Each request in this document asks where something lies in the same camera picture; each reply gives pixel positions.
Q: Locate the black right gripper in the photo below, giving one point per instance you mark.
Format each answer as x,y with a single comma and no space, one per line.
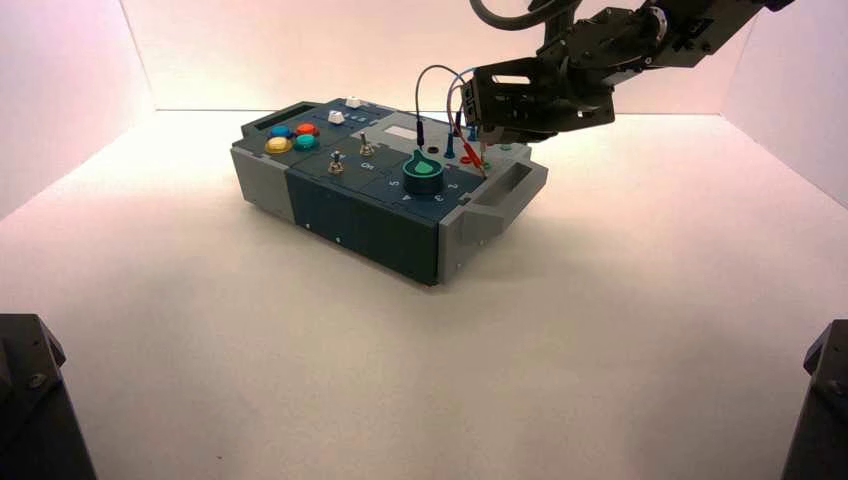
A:
543,99

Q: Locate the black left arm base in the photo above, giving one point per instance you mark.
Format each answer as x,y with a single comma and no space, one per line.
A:
33,411

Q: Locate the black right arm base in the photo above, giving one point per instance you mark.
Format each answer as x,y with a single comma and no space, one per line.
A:
821,411

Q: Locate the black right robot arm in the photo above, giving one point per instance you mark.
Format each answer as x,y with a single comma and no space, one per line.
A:
662,33

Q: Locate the green teardrop rotary knob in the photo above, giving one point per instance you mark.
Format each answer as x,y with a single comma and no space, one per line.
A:
423,175

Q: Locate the white slider knob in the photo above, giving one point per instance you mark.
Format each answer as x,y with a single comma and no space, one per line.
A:
336,117
354,102

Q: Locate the grey and teal control box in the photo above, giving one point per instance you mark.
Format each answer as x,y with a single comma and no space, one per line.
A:
371,225

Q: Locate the red dome push button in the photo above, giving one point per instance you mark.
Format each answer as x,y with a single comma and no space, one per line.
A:
307,129

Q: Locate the teal dome push button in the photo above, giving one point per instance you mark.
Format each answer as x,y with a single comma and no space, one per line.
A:
307,142

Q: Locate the blue dome push button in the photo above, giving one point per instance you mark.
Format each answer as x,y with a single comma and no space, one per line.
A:
281,131

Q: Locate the yellow dome push button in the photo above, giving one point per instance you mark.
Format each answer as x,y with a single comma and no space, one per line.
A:
279,145

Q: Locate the metal toggle switch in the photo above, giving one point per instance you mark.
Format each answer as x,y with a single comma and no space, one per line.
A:
366,148
336,166

